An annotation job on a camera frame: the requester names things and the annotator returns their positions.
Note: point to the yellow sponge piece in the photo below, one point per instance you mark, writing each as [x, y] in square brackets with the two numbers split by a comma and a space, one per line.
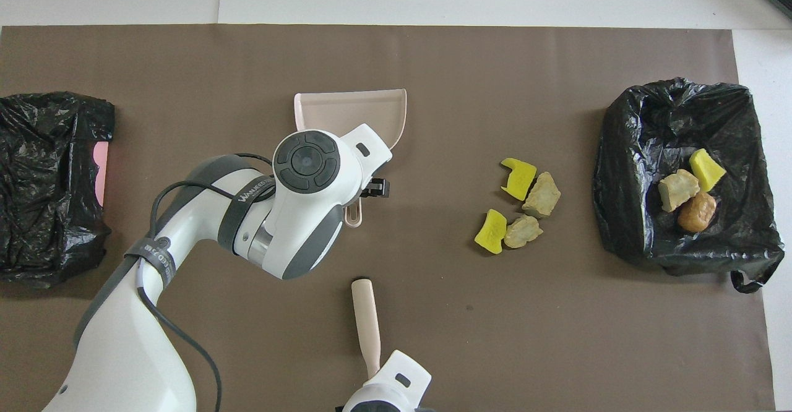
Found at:
[492, 231]
[518, 178]
[705, 169]

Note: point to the brown sponge cylinder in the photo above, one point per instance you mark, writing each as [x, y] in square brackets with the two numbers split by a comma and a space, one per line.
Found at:
[697, 212]

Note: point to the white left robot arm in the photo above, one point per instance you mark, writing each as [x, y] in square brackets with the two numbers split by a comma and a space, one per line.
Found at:
[322, 208]

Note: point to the black plastic trash bag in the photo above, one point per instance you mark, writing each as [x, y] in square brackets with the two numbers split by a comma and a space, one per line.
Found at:
[637, 214]
[43, 171]

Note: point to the pink hand brush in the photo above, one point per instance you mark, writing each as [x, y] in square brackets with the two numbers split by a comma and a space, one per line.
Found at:
[364, 313]

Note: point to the beige torn foam chunk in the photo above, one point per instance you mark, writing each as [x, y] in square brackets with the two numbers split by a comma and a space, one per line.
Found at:
[541, 194]
[523, 231]
[677, 189]

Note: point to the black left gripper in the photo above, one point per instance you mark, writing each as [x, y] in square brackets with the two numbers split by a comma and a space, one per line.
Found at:
[364, 192]

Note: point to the pink plastic bin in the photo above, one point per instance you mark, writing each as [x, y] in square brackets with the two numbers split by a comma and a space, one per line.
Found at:
[101, 174]

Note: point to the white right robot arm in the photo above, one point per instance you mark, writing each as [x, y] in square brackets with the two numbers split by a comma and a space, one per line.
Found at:
[390, 387]

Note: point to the brown paper table mat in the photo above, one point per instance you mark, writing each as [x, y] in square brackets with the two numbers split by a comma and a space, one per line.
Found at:
[396, 59]

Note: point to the pink plastic dustpan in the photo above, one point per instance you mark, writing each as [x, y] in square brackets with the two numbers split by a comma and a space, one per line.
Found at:
[346, 112]

